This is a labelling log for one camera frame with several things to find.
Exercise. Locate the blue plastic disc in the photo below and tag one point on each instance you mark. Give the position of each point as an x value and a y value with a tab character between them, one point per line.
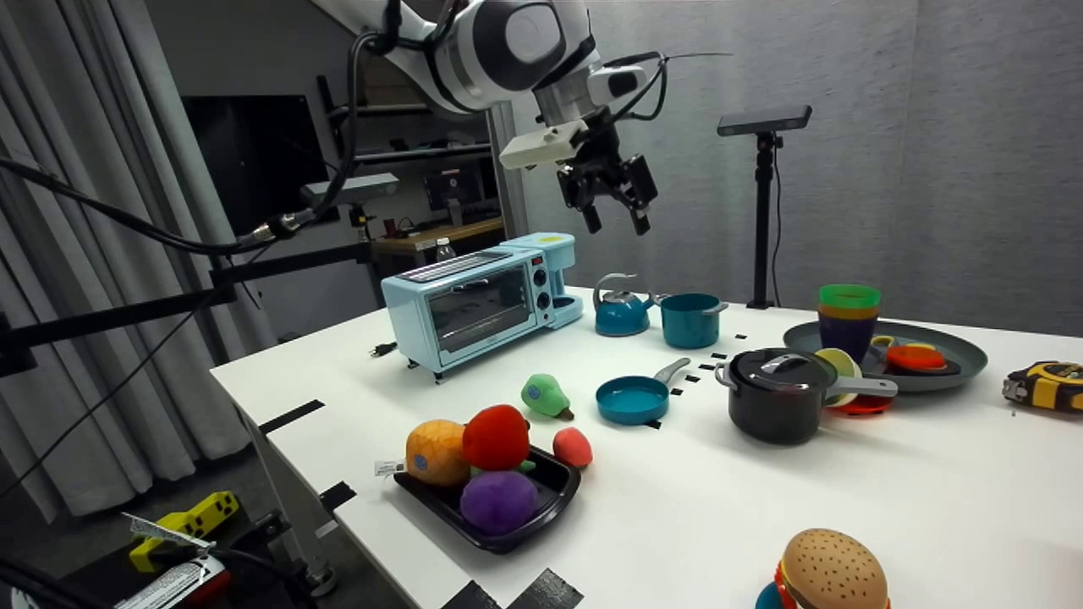
765	595

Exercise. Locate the teal toy kettle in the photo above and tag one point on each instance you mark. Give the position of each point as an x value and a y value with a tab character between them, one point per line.
621	314

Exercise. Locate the purple plush fruit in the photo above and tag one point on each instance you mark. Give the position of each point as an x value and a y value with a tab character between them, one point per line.
498	503

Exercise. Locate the yellow-green toy cup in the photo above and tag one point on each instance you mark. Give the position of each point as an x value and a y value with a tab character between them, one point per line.
846	362

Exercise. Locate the teal toy frying pan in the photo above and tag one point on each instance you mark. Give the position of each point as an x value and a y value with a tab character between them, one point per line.
632	401

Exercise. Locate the yellow black hand tool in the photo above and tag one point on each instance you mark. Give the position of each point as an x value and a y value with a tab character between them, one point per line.
189	524

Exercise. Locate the black camera stand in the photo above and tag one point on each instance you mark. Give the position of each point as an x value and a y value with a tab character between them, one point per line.
764	224

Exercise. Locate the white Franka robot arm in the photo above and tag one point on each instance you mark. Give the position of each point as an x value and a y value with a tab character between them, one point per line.
508	39

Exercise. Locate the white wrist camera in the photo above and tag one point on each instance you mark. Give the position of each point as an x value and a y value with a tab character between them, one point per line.
541	147

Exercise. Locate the orange plush fruit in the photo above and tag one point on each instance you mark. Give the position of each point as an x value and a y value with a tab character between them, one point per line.
435	453

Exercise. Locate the small red plush fruit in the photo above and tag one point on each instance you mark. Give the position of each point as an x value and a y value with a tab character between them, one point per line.
572	448

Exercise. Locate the yellow toy piece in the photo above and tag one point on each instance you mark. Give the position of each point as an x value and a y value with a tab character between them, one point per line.
881	341

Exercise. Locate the teal toy saucepan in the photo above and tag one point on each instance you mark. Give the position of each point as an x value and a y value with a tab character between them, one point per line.
689	322

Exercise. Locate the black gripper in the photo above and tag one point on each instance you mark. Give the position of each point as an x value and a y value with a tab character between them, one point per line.
612	162

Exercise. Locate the toy hamburger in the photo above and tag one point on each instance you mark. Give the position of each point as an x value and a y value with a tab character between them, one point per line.
833	570

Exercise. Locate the black stereo camera bar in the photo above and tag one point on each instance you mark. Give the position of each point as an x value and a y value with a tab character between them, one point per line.
765	119

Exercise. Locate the dark grey plate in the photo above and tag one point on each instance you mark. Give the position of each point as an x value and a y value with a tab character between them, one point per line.
962	355

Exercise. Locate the light blue toy oven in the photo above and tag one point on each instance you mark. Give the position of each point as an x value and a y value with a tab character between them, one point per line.
475	301

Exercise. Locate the yellow black tape measure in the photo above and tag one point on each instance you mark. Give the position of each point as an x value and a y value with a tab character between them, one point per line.
1047	385

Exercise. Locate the orange plastic cup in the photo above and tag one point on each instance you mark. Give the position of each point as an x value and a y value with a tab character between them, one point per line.
846	314

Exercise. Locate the green plush fruit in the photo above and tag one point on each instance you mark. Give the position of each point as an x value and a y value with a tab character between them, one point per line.
545	397

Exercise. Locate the grey backdrop curtain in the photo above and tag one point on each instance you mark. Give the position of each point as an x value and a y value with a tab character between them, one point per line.
925	170

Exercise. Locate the black plastic tray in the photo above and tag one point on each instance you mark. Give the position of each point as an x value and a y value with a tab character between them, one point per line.
557	485

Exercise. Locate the red plush apple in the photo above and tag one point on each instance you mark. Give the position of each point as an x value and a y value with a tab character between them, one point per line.
494	438

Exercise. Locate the silver red tool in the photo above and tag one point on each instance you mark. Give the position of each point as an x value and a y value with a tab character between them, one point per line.
180	582

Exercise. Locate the purple plastic cup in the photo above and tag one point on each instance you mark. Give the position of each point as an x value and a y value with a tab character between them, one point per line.
846	335

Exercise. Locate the grey stereo camera bar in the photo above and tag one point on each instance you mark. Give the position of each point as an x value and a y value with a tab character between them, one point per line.
349	188

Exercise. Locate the black metal frame bar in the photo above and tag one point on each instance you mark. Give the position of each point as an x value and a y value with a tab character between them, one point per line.
112	314

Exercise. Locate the green plastic cup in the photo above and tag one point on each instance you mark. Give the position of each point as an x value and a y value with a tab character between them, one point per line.
851	294

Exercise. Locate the black tape strip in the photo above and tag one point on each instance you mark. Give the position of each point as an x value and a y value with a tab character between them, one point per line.
291	413
336	494
545	588
473	595

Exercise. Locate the red plastic disc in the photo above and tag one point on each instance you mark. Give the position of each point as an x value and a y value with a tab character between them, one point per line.
867	408

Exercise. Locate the dark metal shelf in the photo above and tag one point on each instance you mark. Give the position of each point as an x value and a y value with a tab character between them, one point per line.
440	156

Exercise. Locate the grey pleated curtain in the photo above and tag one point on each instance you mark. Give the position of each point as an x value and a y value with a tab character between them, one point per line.
68	373

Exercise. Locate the orange toy food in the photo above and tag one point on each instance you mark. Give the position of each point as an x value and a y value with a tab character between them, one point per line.
916	358

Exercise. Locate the green plush vegetable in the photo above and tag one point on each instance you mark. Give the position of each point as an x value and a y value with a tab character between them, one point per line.
526	464

